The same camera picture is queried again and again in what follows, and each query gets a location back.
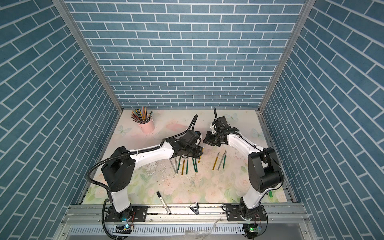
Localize aluminium corner frame post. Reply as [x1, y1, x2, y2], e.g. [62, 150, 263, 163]
[258, 0, 316, 113]
[51, 0, 124, 114]

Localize coloured pencils bundle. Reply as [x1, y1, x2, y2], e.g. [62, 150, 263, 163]
[131, 107, 153, 124]

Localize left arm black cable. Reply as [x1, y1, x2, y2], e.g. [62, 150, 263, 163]
[86, 113, 199, 240]

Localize black binder clip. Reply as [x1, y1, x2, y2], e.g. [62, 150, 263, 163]
[189, 202, 199, 215]

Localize aluminium corner frame post right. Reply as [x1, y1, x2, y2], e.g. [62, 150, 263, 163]
[258, 0, 316, 113]

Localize pink metal pencil cup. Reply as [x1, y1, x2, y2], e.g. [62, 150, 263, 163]
[138, 119, 155, 134]

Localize gold carving knife long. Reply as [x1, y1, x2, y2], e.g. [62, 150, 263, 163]
[182, 160, 186, 175]

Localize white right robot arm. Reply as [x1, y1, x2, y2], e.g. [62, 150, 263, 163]
[203, 117, 284, 213]

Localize silver carving knife capped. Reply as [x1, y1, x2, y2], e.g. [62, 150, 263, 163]
[217, 152, 226, 170]

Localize black marker pen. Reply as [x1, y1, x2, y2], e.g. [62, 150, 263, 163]
[157, 191, 172, 215]

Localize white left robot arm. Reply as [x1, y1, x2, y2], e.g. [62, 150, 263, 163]
[102, 130, 203, 213]

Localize aluminium corner frame post left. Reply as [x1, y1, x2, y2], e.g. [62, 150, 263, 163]
[51, 0, 124, 114]

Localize aluminium front rail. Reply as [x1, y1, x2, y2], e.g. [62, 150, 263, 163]
[54, 203, 317, 240]

